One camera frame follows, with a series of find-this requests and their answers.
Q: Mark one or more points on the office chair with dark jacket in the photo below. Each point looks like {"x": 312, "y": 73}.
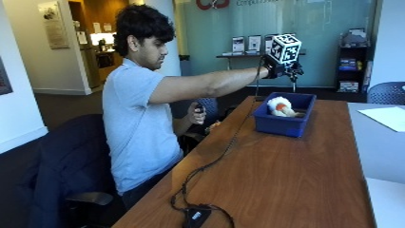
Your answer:
{"x": 67, "y": 171}

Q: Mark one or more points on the framed wall poster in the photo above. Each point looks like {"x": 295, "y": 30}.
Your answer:
{"x": 54, "y": 24}

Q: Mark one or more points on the standing brochure display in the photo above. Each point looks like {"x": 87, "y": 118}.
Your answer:
{"x": 238, "y": 44}
{"x": 268, "y": 43}
{"x": 255, "y": 43}

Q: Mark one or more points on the the person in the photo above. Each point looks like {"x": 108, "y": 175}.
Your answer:
{"x": 135, "y": 126}

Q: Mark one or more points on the small black handheld device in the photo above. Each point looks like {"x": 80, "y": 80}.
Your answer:
{"x": 200, "y": 109}

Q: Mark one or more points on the black hub box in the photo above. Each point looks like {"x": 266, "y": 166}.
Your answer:
{"x": 196, "y": 216}

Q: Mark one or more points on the blue plastic bin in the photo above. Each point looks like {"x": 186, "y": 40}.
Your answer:
{"x": 282, "y": 122}

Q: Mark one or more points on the white and orange soft toy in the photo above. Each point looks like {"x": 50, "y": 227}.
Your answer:
{"x": 280, "y": 107}

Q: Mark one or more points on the grey table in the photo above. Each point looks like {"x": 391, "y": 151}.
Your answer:
{"x": 380, "y": 158}

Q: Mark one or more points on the dark picture frame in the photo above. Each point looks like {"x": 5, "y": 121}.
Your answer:
{"x": 5, "y": 79}

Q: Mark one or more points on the white marker cube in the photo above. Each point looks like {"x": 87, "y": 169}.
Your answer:
{"x": 286, "y": 48}

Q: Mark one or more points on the white paper sheet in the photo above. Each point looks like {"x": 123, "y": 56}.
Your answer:
{"x": 384, "y": 117}

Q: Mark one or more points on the blue mesh chair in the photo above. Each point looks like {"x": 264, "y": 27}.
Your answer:
{"x": 387, "y": 93}

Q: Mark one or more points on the black shelf with booklets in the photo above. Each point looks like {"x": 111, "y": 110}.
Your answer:
{"x": 352, "y": 68}

